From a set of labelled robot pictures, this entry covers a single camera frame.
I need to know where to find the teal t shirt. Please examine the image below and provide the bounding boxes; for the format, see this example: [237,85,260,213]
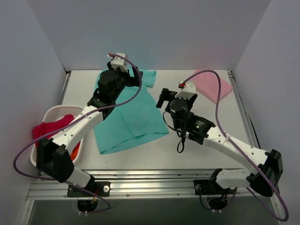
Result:
[94,69,169,155]

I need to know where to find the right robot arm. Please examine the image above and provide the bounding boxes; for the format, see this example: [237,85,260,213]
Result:
[156,88,283,197]

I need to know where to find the folded pink t shirt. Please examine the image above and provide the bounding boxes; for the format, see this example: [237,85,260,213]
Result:
[190,72,233,104]

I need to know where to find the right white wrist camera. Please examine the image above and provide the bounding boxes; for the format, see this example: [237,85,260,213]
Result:
[175,81,196,100]

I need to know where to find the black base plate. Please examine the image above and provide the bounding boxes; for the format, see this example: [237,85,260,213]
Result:
[193,180,234,195]
[67,181,111,197]

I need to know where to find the white plastic laundry basket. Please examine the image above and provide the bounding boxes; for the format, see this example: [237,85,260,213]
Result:
[42,105,84,165]

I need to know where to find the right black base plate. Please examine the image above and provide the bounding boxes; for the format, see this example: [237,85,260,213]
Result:
[193,180,234,195]

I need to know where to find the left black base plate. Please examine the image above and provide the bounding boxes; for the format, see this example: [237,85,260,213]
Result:
[67,181,111,197]

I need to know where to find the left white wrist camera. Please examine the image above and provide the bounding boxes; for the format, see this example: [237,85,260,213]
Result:
[107,54,128,72]

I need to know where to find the orange t shirt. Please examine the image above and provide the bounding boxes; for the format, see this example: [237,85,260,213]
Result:
[70,143,80,161]

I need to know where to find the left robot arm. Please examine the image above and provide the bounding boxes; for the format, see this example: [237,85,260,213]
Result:
[36,62,143,196]

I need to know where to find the aluminium rail frame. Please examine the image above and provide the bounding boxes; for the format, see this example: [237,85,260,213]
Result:
[25,70,280,201]

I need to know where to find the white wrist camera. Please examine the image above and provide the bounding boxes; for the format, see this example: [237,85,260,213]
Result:
[107,54,128,72]
[175,81,196,100]

